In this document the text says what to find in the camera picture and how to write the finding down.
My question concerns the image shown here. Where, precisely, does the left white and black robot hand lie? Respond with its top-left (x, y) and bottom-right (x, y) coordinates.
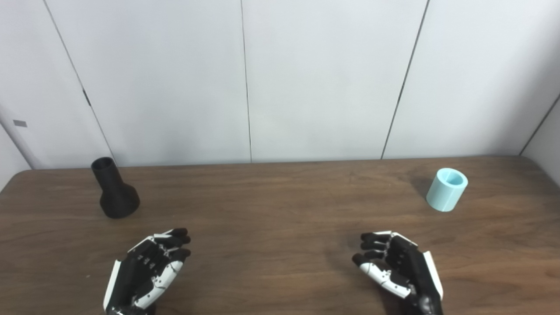
top-left (103, 227), bottom-right (192, 315)

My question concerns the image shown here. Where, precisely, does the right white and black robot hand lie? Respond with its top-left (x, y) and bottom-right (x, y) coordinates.
top-left (352, 231), bottom-right (444, 315)

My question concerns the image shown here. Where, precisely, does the black flared nozzle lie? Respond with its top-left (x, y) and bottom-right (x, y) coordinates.
top-left (91, 157), bottom-right (140, 219)

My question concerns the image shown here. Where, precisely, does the light-blue hose cylinder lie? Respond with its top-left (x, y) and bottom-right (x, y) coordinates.
top-left (426, 168), bottom-right (469, 213)

